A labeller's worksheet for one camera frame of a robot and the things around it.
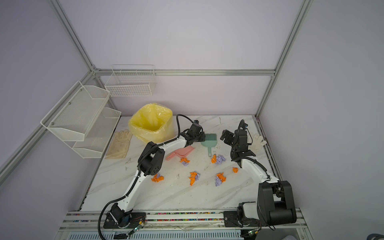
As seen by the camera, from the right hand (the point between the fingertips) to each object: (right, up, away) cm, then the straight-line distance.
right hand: (228, 132), depth 88 cm
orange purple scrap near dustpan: (-27, -19, +5) cm, 33 cm away
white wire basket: (-62, +34, +7) cm, 71 cm away
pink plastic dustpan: (-29, -14, +9) cm, 34 cm away
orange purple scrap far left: (-42, -27, -2) cm, 50 cm away
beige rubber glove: (-73, -10, +14) cm, 75 cm away
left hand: (-15, -3, +18) cm, 23 cm away
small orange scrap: (+4, -23, +2) cm, 23 cm away
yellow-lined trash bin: (-50, +6, +15) cm, 53 cm away
